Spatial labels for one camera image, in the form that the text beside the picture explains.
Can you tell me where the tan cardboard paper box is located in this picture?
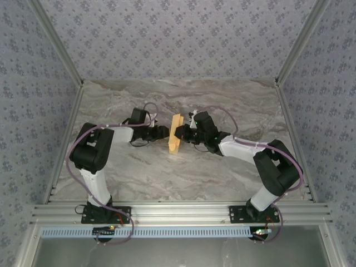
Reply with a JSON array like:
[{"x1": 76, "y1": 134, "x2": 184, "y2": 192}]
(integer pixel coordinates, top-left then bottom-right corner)
[{"x1": 167, "y1": 113, "x2": 185, "y2": 155}]

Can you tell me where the left aluminium side rail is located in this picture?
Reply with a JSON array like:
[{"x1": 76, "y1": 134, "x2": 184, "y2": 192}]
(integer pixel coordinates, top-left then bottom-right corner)
[{"x1": 43, "y1": 83, "x2": 86, "y2": 205}]

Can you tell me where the right aluminium side rail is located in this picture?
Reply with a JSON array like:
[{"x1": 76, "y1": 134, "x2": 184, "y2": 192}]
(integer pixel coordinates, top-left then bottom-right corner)
[{"x1": 275, "y1": 82, "x2": 318, "y2": 203}]

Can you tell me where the small circuit board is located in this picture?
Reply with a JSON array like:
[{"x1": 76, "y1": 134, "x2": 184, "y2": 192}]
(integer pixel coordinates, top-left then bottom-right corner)
[
  {"x1": 92, "y1": 225, "x2": 116, "y2": 242},
  {"x1": 251, "y1": 228, "x2": 274, "y2": 242}
]

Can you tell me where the aluminium side rail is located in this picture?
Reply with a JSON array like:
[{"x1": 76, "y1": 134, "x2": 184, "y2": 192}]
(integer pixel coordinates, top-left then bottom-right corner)
[
  {"x1": 43, "y1": 83, "x2": 86, "y2": 205},
  {"x1": 275, "y1": 82, "x2": 318, "y2": 203}
]

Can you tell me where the slotted pale blue cable duct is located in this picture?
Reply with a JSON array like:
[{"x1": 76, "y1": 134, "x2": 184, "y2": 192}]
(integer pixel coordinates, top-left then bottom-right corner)
[{"x1": 41, "y1": 226, "x2": 275, "y2": 239}]

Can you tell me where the left small circuit board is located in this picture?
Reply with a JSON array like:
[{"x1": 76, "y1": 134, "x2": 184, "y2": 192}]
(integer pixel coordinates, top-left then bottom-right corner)
[{"x1": 92, "y1": 225, "x2": 116, "y2": 242}]

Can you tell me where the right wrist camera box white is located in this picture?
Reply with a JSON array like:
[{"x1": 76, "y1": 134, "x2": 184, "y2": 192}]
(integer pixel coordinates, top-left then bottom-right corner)
[{"x1": 187, "y1": 110, "x2": 199, "y2": 129}]

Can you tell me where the right small circuit board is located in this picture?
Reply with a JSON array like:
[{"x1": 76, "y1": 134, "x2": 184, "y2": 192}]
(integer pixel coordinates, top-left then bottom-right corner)
[{"x1": 251, "y1": 228, "x2": 274, "y2": 242}]

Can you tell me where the grey metal sheet panel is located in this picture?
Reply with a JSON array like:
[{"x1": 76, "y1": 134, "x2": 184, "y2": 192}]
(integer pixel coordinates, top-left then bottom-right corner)
[{"x1": 15, "y1": 224, "x2": 344, "y2": 267}]

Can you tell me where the right aluminium frame post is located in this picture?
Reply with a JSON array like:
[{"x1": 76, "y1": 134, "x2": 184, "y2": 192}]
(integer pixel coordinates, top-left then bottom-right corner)
[{"x1": 275, "y1": 0, "x2": 332, "y2": 87}]

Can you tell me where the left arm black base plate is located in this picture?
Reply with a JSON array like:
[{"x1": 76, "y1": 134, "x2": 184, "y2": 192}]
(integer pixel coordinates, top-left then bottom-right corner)
[{"x1": 81, "y1": 205, "x2": 132, "y2": 225}]

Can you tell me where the aluminium frame post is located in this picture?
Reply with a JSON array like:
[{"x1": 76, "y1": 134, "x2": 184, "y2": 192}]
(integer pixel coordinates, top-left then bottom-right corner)
[
  {"x1": 275, "y1": 0, "x2": 332, "y2": 87},
  {"x1": 27, "y1": 0, "x2": 85, "y2": 87}
]

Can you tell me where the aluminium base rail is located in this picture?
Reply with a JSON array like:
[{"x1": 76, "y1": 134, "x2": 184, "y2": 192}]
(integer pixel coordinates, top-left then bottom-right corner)
[{"x1": 30, "y1": 200, "x2": 333, "y2": 225}]

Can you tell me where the left aluminium frame post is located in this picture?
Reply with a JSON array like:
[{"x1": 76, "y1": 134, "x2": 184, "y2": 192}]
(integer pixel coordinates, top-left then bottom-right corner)
[{"x1": 27, "y1": 0, "x2": 85, "y2": 87}]

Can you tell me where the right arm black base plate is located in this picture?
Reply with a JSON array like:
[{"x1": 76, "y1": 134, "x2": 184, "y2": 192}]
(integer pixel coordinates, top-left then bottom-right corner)
[{"x1": 228, "y1": 205, "x2": 280, "y2": 224}]

